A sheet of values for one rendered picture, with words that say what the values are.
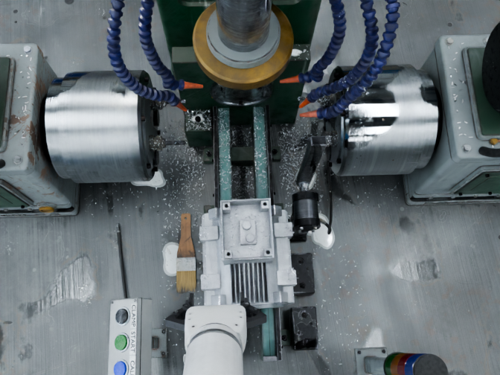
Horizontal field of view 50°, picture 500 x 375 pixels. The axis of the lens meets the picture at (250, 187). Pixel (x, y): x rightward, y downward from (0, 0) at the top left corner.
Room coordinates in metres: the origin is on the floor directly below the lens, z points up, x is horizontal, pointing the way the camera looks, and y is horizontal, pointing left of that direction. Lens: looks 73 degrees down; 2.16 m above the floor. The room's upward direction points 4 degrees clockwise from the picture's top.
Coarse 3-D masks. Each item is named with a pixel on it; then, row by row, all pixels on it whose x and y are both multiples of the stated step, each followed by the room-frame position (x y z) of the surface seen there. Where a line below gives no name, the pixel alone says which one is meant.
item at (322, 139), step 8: (312, 136) 0.38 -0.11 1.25; (320, 136) 0.38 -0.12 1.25; (312, 144) 0.37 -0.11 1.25; (320, 144) 0.37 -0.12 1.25; (312, 152) 0.36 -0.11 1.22; (320, 152) 0.37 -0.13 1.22; (304, 160) 0.37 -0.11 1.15; (312, 160) 0.36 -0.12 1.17; (304, 168) 0.36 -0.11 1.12; (312, 168) 0.37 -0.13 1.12; (304, 176) 0.36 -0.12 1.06; (312, 176) 0.37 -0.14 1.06; (304, 184) 0.36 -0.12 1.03
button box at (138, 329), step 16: (112, 304) 0.06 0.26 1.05; (128, 304) 0.07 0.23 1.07; (144, 304) 0.07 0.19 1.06; (112, 320) 0.03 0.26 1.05; (128, 320) 0.04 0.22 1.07; (144, 320) 0.04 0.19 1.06; (112, 336) 0.00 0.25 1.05; (128, 336) 0.00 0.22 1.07; (144, 336) 0.01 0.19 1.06; (112, 352) -0.03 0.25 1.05; (128, 352) -0.02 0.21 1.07; (144, 352) -0.02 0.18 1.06; (112, 368) -0.06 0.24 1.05; (128, 368) -0.05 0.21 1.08; (144, 368) -0.05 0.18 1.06
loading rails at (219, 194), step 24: (216, 120) 0.54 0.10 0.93; (264, 120) 0.56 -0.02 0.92; (216, 144) 0.48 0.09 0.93; (264, 144) 0.49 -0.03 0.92; (216, 168) 0.41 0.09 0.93; (264, 168) 0.43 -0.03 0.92; (216, 192) 0.35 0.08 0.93; (264, 192) 0.36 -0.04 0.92; (264, 312) 0.08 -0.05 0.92; (264, 336) 0.03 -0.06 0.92; (288, 336) 0.03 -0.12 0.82; (264, 360) -0.02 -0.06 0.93
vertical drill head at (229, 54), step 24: (216, 0) 0.51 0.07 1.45; (240, 0) 0.48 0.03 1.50; (264, 0) 0.50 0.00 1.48; (216, 24) 0.53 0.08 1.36; (240, 24) 0.48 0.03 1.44; (264, 24) 0.50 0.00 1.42; (288, 24) 0.56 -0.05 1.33; (216, 48) 0.49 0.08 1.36; (240, 48) 0.48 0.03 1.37; (264, 48) 0.49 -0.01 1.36; (288, 48) 0.51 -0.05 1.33; (216, 72) 0.45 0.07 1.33; (240, 72) 0.46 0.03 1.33; (264, 72) 0.46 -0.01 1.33
